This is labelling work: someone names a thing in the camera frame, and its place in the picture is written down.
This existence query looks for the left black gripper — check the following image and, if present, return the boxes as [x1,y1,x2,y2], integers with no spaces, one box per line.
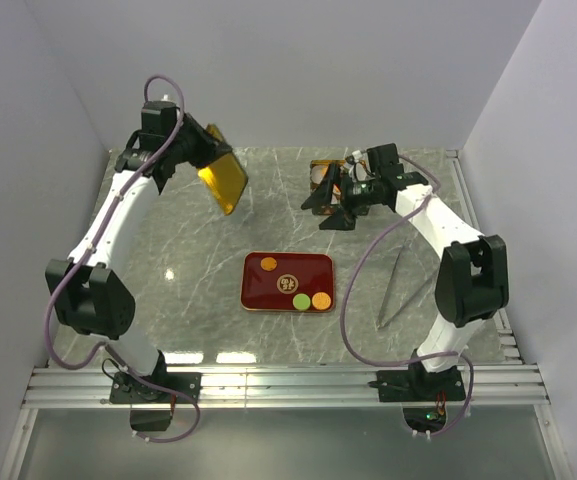
[168,112,234,169]

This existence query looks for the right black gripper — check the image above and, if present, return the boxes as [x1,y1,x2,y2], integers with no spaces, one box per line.
[301,162,381,232]

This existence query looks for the green cookie tin box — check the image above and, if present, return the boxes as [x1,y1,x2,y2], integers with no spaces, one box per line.
[310,159,370,216]

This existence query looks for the gold tin lid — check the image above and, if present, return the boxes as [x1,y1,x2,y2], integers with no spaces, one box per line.
[198,124,248,216]

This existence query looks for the brown round cookie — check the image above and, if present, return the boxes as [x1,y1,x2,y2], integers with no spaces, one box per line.
[260,256,277,272]

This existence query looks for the metal tweezers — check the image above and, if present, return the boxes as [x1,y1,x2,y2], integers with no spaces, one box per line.
[375,241,438,331]

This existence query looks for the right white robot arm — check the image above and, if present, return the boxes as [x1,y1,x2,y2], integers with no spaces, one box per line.
[301,143,509,399]

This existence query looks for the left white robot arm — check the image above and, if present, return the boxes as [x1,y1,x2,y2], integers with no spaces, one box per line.
[45,100,248,402]

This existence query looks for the dark patterned cookie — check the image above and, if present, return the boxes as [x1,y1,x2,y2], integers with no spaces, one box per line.
[276,274,299,294]

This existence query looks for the orange waffle round cookie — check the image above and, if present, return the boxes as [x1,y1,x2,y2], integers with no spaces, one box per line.
[311,292,332,311]

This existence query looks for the lower green round cookie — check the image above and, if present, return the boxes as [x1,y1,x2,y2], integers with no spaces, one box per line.
[292,293,311,311]

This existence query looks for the red rectangular tray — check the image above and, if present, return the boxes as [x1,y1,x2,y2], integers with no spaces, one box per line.
[240,251,335,314]

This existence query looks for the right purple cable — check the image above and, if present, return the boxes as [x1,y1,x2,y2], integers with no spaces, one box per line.
[340,147,475,439]

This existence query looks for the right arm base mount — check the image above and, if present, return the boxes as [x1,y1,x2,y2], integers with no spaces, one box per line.
[369,364,466,403]

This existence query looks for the aluminium mounting rail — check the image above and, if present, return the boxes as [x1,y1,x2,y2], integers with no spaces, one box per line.
[22,364,550,410]

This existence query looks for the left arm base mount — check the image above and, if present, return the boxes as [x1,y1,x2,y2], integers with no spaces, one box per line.
[109,372,202,404]

